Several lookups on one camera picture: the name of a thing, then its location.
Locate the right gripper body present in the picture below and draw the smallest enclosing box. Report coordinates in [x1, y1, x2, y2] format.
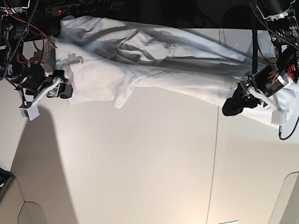
[16, 66, 69, 108]

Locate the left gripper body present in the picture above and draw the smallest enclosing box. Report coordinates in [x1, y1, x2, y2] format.
[245, 64, 288, 105]

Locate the white t-shirt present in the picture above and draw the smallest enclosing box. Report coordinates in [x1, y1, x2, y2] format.
[50, 0, 299, 146]

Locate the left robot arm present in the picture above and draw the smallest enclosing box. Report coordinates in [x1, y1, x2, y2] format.
[222, 0, 299, 116]

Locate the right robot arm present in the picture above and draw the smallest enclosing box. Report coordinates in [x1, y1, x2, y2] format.
[0, 0, 73, 110]

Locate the black power strip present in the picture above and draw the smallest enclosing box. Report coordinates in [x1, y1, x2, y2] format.
[45, 0, 112, 16]

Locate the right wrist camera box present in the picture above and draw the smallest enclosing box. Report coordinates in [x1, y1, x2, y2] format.
[20, 106, 40, 121]

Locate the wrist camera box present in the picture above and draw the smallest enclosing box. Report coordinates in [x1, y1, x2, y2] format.
[271, 109, 287, 126]
[20, 106, 40, 121]

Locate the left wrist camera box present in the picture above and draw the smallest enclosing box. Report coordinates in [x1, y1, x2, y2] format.
[271, 109, 287, 126]

